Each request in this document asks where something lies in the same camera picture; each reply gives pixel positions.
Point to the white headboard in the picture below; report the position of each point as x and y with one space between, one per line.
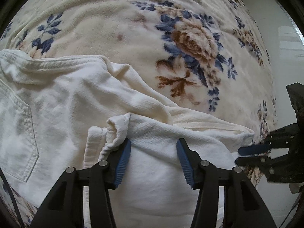
285 48

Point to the white pants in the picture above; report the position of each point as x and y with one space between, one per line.
75 110

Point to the floral bed blanket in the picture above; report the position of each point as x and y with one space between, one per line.
203 55

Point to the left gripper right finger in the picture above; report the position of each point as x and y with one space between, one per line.
243 206

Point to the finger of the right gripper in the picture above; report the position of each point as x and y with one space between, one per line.
260 162
254 149

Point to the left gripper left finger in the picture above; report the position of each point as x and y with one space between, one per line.
63 206

